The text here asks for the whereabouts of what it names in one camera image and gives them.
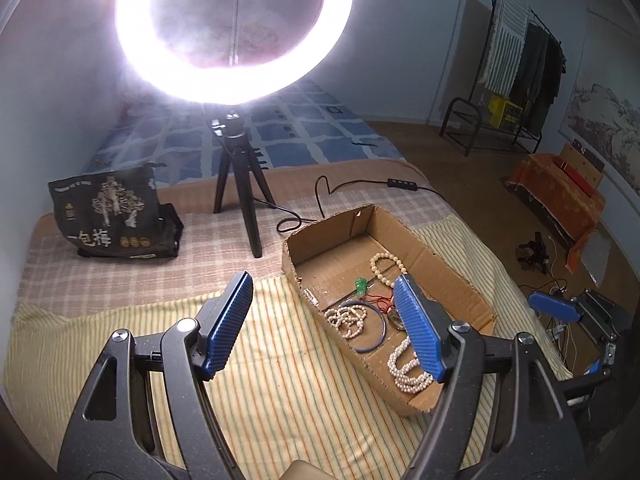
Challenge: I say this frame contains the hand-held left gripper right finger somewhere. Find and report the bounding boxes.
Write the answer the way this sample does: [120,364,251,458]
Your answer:
[393,273,586,480]

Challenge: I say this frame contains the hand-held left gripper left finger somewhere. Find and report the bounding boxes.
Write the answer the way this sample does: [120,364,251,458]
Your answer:
[57,270,255,480]

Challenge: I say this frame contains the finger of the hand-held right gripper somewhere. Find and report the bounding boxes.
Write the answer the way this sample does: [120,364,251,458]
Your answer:
[527,291,624,341]
[556,339,624,404]

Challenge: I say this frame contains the long pearl necklace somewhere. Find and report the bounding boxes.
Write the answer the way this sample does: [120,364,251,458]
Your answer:
[387,335,435,395]

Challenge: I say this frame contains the dark blue bangle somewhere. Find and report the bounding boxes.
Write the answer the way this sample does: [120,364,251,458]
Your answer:
[340,298,387,352]

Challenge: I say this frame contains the cardboard box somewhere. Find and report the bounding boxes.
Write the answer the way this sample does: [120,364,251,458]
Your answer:
[281,203,498,419]

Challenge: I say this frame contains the small pearl necklace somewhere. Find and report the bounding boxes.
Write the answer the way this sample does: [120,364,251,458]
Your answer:
[324,302,369,340]

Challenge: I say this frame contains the cream bead bracelet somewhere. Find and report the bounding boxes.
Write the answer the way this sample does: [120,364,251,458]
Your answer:
[368,252,405,289]

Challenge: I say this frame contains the black device on floor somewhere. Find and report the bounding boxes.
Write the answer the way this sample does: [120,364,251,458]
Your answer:
[517,231,552,274]

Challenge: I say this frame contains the grey panel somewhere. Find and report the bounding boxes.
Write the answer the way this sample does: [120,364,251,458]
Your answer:
[581,232,614,287]

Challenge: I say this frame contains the checkered beige blanket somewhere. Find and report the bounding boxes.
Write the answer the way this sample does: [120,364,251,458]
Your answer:
[19,159,437,312]

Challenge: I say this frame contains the orange cloth covered furniture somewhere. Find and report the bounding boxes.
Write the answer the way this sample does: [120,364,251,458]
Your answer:
[504,152,607,274]

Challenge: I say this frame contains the black tripod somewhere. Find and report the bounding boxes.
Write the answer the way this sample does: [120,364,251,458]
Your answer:
[208,104,276,260]

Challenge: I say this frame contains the cardboard panel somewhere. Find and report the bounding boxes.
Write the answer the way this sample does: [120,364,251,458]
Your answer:
[552,141,607,192]

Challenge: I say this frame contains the black printed bag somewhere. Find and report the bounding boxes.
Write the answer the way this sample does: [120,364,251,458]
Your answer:
[48,164,185,261]

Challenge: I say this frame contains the yellow crate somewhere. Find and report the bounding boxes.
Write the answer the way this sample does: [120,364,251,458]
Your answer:
[487,94,524,129]

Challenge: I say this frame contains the blue patterned sheet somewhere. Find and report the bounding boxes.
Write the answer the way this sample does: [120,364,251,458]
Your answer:
[86,77,407,187]

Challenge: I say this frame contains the black metal stand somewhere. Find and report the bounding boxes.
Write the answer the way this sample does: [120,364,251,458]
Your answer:
[439,97,484,157]

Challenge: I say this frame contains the dark hanging clothes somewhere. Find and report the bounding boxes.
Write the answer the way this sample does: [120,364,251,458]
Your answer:
[509,22,567,132]

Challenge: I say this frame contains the white striped hanging cloth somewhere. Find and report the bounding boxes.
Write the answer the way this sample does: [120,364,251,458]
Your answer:
[482,0,529,97]

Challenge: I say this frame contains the black clothes rack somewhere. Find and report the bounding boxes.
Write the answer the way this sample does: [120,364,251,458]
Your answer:
[476,0,569,155]

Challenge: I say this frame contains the floor cables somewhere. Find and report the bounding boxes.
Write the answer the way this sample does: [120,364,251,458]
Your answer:
[520,240,583,363]

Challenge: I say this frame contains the green pendant with red cord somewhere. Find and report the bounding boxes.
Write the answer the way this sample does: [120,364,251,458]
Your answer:
[352,275,397,312]

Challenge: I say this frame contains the black light cable with controller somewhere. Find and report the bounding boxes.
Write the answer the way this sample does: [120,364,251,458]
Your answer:
[277,175,437,234]

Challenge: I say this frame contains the landscape wall poster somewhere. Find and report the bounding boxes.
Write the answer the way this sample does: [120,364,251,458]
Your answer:
[557,7,640,202]

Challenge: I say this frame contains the white ring light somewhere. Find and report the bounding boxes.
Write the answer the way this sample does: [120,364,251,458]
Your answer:
[114,0,357,107]

